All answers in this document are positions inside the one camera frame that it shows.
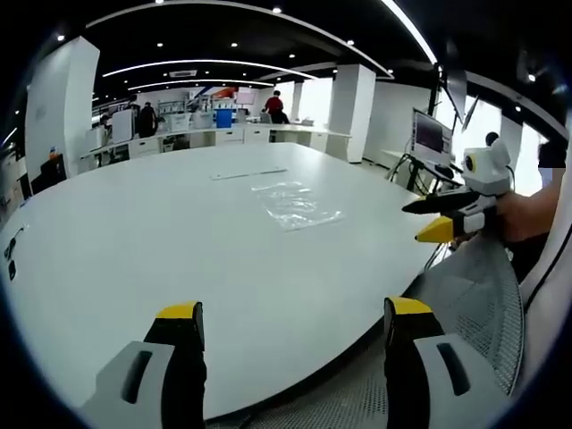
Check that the black panel on stand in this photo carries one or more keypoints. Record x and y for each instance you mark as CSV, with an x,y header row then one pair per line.
x,y
456,94

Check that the blue storage box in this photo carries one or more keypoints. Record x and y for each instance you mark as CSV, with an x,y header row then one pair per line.
x,y
224,119

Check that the white chair back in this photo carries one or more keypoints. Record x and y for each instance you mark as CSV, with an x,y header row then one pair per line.
x,y
552,268

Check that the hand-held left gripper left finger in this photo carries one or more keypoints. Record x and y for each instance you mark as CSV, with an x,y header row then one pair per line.
x,y
134,384

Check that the ceiling air vent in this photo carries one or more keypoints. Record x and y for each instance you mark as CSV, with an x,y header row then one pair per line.
x,y
183,73

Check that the large clear food packaging bag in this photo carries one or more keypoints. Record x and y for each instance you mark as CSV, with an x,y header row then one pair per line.
x,y
301,212

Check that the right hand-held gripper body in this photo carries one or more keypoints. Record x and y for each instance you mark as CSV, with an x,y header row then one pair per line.
x,y
486,170

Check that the long white counter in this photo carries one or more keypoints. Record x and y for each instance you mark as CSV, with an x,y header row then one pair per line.
x,y
223,136

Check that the wide white pillar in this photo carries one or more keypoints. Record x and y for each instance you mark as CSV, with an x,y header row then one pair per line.
x,y
60,107

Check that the narrow white pillar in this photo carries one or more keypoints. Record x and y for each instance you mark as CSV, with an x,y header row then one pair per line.
x,y
353,111

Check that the computer monitor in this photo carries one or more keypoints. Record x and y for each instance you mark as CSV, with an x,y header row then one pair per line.
x,y
431,134

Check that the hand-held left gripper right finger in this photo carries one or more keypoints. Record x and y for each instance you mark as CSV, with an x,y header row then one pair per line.
x,y
429,384

